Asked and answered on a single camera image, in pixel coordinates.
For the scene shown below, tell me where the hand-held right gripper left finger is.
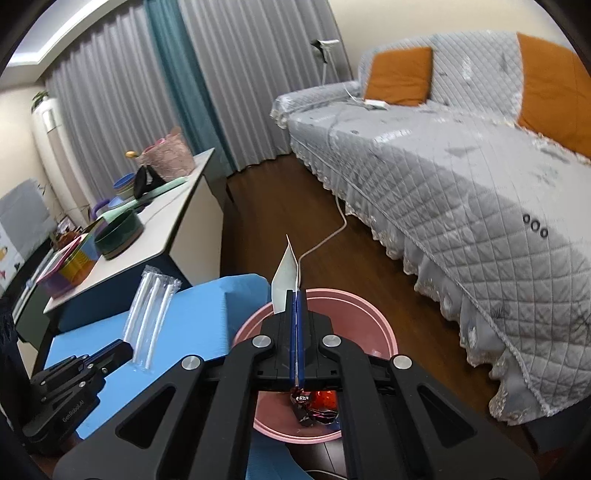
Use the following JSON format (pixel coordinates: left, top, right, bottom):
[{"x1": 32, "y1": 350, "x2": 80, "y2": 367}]
[{"x1": 53, "y1": 290, "x2": 298, "y2": 480}]

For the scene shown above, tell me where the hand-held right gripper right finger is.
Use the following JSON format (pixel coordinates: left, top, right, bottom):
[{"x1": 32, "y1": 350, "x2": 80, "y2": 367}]
[{"x1": 298, "y1": 290, "x2": 539, "y2": 480}]

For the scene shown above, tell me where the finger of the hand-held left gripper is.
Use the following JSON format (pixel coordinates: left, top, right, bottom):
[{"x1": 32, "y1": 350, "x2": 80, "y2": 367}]
[
  {"x1": 39, "y1": 364, "x2": 105, "y2": 400},
  {"x1": 30, "y1": 339, "x2": 134, "y2": 387}
]

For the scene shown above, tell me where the clear straw pack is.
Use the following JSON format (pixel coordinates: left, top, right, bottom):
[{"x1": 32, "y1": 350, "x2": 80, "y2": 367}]
[{"x1": 122, "y1": 265, "x2": 180, "y2": 372}]

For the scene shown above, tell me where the pink plastic bin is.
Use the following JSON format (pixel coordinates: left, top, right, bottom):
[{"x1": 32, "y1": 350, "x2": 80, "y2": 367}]
[{"x1": 231, "y1": 288, "x2": 399, "y2": 445}]

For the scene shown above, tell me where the red plastic bag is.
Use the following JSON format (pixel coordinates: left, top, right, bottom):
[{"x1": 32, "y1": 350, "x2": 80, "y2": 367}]
[{"x1": 307, "y1": 390, "x2": 341, "y2": 423}]

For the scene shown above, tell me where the white paper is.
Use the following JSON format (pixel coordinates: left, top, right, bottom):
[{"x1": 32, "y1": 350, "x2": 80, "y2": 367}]
[{"x1": 271, "y1": 234, "x2": 301, "y2": 317}]

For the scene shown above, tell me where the blue table mat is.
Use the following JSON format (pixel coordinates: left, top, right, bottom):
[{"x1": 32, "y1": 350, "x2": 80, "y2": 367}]
[{"x1": 44, "y1": 273, "x2": 315, "y2": 480}]

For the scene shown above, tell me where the colourful tin box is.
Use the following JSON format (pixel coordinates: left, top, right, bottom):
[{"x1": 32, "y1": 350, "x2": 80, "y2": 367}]
[{"x1": 36, "y1": 233, "x2": 100, "y2": 298}]

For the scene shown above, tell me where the dark green round tin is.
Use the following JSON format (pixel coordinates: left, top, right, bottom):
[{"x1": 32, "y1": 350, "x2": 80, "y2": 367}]
[{"x1": 93, "y1": 210, "x2": 144, "y2": 261}]

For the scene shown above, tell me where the white top coffee table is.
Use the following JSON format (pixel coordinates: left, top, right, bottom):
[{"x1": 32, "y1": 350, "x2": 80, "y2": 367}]
[{"x1": 44, "y1": 148, "x2": 232, "y2": 333}]

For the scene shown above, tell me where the television with grey cover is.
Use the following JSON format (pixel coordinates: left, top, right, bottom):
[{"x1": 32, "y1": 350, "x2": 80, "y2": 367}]
[{"x1": 0, "y1": 179, "x2": 56, "y2": 278}]

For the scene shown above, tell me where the stack of coloured bowls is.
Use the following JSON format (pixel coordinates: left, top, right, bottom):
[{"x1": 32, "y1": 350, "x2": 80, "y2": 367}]
[{"x1": 113, "y1": 174, "x2": 137, "y2": 200}]

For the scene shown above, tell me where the mint green tray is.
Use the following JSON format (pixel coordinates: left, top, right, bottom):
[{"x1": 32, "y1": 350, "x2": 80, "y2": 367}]
[{"x1": 102, "y1": 178, "x2": 189, "y2": 217}]

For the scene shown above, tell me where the black bag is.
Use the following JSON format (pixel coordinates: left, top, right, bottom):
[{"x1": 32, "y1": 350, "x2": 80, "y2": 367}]
[{"x1": 133, "y1": 165, "x2": 164, "y2": 200}]

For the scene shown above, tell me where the pink woven basket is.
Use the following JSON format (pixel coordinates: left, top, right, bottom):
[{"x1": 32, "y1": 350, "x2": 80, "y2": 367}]
[{"x1": 139, "y1": 127, "x2": 195, "y2": 183}]

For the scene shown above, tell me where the grey quilted sofa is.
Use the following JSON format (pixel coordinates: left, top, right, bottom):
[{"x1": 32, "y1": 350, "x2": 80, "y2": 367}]
[{"x1": 269, "y1": 30, "x2": 591, "y2": 425}]

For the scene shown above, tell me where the white standing air conditioner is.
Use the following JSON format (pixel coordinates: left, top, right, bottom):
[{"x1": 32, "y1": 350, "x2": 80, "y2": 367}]
[{"x1": 30, "y1": 97, "x2": 88, "y2": 217}]

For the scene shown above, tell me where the grey curtain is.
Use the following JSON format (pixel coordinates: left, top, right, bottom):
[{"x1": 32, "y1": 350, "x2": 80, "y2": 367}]
[{"x1": 44, "y1": 0, "x2": 354, "y2": 208}]

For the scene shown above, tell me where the teal curtain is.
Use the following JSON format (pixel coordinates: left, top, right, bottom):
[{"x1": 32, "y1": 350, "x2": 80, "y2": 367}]
[{"x1": 143, "y1": 0, "x2": 236, "y2": 171}]

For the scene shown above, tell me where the orange cushion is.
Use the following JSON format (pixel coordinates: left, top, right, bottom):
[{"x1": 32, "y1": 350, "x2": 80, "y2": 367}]
[
  {"x1": 516, "y1": 32, "x2": 591, "y2": 160},
  {"x1": 364, "y1": 46, "x2": 435, "y2": 108}
]

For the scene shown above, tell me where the white power cable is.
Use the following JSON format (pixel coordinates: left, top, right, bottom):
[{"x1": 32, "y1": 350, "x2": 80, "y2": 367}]
[{"x1": 295, "y1": 194, "x2": 349, "y2": 287}]

